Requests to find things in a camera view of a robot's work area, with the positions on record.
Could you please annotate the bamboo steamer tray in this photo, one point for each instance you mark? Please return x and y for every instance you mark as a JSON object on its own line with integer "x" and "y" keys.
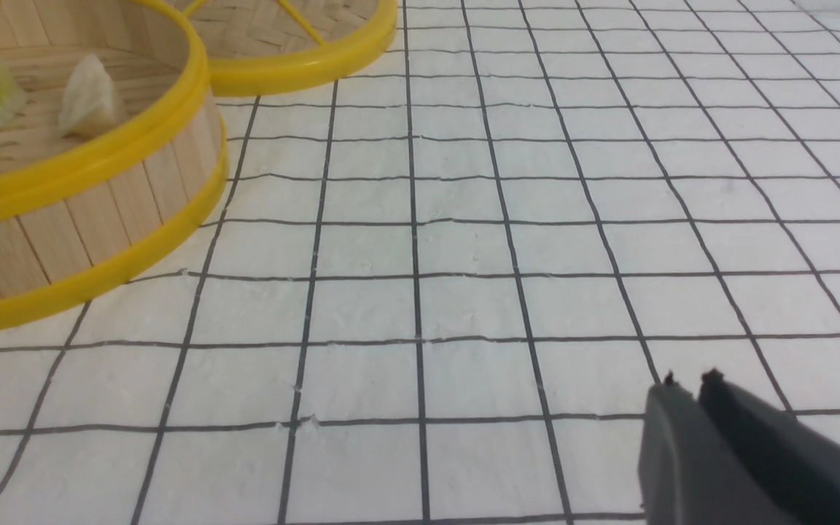
{"x": 79, "y": 217}

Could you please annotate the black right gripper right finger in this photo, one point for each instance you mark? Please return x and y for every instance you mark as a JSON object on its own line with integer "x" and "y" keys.
{"x": 796, "y": 467}

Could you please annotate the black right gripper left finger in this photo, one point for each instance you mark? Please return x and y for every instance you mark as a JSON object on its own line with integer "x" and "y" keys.
{"x": 688, "y": 474}

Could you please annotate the bamboo steamer lid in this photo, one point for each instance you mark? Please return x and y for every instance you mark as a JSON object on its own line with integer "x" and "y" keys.
{"x": 259, "y": 48}

